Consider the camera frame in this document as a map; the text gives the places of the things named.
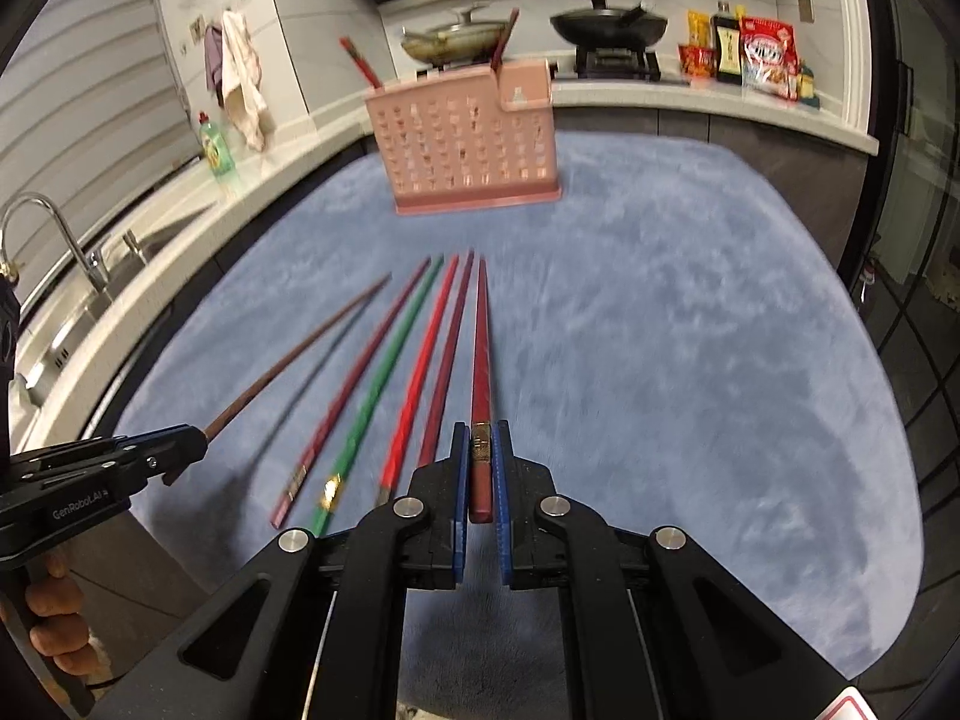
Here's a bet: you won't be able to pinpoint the dark red chopstick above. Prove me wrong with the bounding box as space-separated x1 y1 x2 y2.
466 257 497 524
490 7 521 70

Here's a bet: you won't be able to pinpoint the red cereal bag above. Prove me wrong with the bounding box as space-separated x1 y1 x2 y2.
738 16 800 101

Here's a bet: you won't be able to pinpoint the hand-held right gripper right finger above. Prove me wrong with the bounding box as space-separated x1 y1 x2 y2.
490 418 854 720

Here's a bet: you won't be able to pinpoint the white hanging towel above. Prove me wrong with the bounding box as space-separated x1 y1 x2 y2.
219 9 270 153

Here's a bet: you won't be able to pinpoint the tan lidded frying pan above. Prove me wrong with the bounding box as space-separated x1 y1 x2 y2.
400 4 508 65

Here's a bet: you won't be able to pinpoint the brown chopstick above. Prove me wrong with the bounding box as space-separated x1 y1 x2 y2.
161 274 393 487

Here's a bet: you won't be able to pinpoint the glass door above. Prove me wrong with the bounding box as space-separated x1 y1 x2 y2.
838 0 960 616

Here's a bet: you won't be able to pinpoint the green chopstick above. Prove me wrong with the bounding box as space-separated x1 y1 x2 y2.
309 255 443 537

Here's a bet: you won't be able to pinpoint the dark soy sauce bottle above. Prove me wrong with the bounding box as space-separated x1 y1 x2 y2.
712 1 746 86

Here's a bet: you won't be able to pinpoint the steel sink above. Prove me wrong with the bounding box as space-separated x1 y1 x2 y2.
15 236 185 398

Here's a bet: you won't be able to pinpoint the white card red border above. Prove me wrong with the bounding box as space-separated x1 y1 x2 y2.
813 685 880 720

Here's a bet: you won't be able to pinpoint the red food packet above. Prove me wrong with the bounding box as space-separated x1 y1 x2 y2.
678 44 718 80

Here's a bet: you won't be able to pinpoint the pink perforated utensil holder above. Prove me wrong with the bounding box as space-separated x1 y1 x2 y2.
364 58 563 218

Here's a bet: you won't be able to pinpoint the white window blinds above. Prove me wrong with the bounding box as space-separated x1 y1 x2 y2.
0 0 205 297

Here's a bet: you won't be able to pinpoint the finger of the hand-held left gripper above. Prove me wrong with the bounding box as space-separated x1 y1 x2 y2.
15 431 209 492
11 424 199 460

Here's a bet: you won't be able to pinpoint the blue plush blanket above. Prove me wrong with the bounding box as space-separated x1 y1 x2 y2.
112 130 925 720

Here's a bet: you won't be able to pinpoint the steel faucet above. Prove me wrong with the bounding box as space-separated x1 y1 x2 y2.
0 193 111 295

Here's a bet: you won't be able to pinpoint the purple hanging cloth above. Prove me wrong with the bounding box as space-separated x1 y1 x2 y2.
203 24 227 95

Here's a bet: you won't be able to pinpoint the black lidded wok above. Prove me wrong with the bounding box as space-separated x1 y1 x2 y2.
549 0 669 47

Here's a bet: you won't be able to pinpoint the maroon chopstick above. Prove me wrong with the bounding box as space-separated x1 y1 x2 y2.
415 249 476 470

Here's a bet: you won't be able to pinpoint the purple chopstick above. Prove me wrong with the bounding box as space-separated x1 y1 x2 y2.
270 257 432 530

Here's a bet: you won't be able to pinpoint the black gas stove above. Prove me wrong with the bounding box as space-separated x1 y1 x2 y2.
418 43 665 85

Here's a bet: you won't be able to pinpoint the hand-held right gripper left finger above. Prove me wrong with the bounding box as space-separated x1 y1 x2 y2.
90 422 473 720

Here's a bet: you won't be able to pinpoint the person's left hand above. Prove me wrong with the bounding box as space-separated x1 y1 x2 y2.
22 551 111 681

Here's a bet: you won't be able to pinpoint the green dish soap bottle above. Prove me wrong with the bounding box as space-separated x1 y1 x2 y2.
196 112 236 178

